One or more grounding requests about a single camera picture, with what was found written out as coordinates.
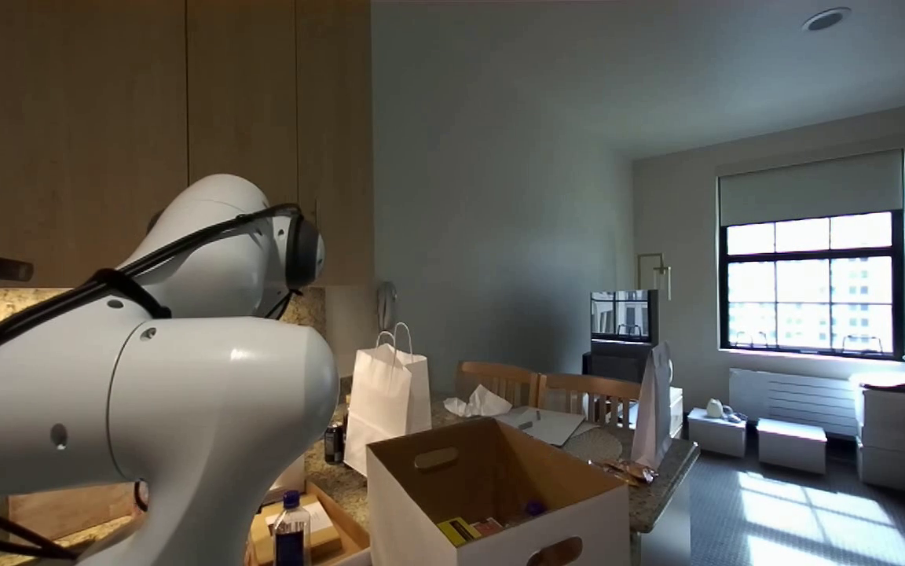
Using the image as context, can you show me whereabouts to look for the white cardboard storage box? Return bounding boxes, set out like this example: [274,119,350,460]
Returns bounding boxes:
[363,415,635,566]

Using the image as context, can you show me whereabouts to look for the white printed shopping bag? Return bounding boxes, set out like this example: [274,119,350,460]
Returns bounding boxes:
[629,340,680,468]

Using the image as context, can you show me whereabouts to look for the white wall phone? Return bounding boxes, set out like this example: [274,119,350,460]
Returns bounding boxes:
[370,279,398,333]

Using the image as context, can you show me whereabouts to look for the white floor box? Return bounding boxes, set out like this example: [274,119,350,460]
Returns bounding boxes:
[685,405,750,460]
[755,415,828,477]

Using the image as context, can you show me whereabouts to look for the white paper bag with handles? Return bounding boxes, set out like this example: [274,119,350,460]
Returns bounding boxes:
[340,322,433,481]

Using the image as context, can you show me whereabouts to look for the black television stand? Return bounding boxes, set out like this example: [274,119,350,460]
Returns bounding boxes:
[577,344,652,387]

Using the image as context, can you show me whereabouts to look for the small television screen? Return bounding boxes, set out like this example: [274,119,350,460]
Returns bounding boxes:
[587,285,659,347]

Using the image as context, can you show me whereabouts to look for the wooden chair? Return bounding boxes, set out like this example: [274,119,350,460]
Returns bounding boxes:
[533,372,644,435]
[452,359,541,409]

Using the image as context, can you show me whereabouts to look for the white drawer unit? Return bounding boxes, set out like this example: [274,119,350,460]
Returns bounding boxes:
[853,380,905,496]

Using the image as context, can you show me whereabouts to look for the white radiator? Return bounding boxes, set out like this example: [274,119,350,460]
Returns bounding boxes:
[725,365,861,436]

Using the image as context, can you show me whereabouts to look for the wooden tray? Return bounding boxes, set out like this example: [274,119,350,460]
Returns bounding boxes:
[244,481,370,566]

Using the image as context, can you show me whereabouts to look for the black framed window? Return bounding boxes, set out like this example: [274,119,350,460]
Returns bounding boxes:
[717,207,905,363]

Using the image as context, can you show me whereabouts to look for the white roller blind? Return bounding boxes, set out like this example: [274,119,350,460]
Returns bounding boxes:
[713,146,905,230]

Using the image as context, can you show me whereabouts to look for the wooden wall cabinets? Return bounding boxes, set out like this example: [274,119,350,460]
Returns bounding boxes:
[0,0,377,293]

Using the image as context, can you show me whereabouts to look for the white notebook papers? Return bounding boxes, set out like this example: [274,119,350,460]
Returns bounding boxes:
[497,405,587,448]

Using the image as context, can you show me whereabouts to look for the round ceiling light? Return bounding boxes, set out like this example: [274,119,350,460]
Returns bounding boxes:
[798,4,852,35]

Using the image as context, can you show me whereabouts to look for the yellow book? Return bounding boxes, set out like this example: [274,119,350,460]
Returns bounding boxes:
[433,511,482,548]

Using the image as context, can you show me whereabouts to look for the crumpled white tissue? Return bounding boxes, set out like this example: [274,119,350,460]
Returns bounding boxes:
[440,383,516,422]

